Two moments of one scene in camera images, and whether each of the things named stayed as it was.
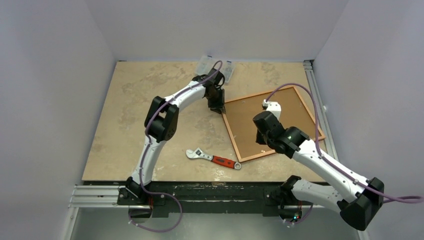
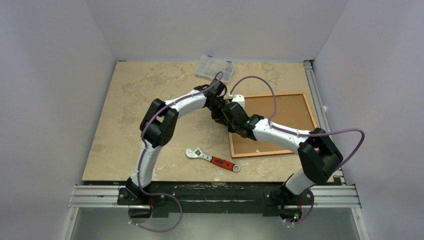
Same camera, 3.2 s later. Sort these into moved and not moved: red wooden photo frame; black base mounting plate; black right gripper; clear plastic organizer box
Moved: black right gripper
Not moved: red wooden photo frame; clear plastic organizer box; black base mounting plate
